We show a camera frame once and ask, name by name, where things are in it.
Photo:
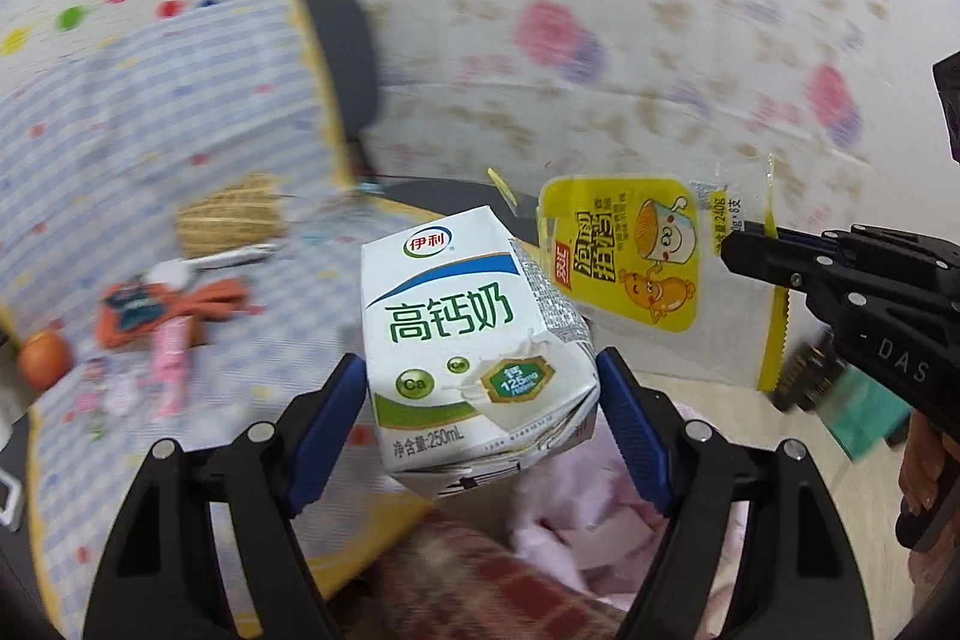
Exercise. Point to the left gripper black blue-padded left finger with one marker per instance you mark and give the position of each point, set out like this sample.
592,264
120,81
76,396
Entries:
161,574

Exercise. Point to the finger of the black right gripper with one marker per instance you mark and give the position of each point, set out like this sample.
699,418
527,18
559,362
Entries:
804,262

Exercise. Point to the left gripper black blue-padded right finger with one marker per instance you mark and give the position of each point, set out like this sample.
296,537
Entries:
795,575

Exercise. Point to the yellow pudding wrapper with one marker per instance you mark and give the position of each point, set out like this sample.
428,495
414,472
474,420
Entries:
640,256

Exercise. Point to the orange fuzzy glove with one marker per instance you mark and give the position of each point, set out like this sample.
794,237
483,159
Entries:
131,310

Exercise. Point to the white milk carton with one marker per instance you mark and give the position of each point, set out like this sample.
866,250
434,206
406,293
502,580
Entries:
478,367

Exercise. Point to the trash bin with pink bag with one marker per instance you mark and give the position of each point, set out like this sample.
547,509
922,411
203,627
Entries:
578,518

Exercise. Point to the person right hand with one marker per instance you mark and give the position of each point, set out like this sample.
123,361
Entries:
923,460

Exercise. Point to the pink snack wrapper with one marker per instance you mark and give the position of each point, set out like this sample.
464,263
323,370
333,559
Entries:
170,365

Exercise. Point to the red apple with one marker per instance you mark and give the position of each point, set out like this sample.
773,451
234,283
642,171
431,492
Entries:
45,359

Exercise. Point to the red plaid cloth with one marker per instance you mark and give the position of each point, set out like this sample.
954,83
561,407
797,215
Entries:
447,580

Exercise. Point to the blue checkered blanket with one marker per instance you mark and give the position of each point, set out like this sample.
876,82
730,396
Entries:
98,156

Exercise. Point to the woven bamboo basket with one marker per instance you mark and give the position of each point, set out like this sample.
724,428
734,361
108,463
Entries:
245,213

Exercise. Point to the grey office chair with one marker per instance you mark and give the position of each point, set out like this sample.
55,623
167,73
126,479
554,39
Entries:
343,32

